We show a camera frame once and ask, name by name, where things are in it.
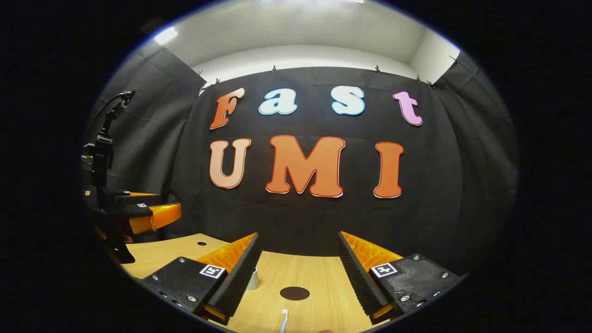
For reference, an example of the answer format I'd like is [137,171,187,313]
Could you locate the ceiling light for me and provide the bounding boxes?
[154,26,179,45]

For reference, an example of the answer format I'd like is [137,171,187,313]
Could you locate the dark round coaster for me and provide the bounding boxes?
[280,287,310,301]

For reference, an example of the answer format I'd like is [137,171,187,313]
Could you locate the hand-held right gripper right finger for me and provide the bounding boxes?
[338,231,463,325]

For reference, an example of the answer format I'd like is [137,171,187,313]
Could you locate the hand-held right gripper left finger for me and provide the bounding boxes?
[141,232,262,326]

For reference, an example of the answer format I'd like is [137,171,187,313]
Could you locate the wooden desktop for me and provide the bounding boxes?
[121,234,404,333]

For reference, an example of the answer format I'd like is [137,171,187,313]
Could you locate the black backdrop cloth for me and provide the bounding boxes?
[87,46,519,271]

